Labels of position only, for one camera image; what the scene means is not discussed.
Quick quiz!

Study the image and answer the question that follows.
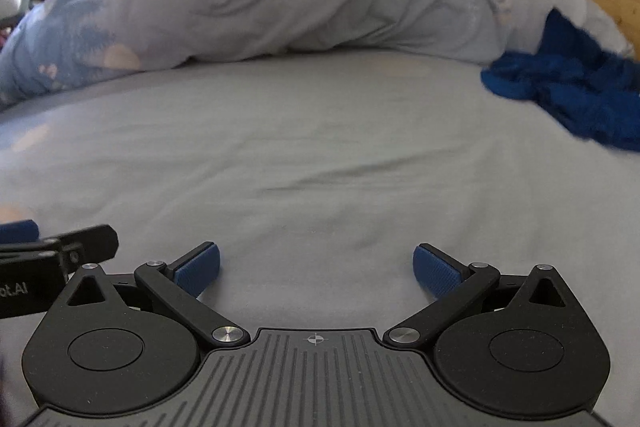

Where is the tree print bed sheet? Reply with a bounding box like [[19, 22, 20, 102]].
[[0, 49, 640, 427]]

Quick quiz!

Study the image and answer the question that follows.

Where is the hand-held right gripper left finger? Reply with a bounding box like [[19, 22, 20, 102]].
[[52, 242, 252, 350]]

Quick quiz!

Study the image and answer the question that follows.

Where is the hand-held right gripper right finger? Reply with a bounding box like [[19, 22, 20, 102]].
[[382, 243, 583, 350]]

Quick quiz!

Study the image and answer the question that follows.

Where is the crumpled blue garment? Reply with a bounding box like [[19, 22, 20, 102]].
[[480, 9, 640, 152]]

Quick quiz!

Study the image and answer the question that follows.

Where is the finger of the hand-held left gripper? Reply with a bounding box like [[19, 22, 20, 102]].
[[0, 224, 119, 280], [0, 219, 41, 245]]

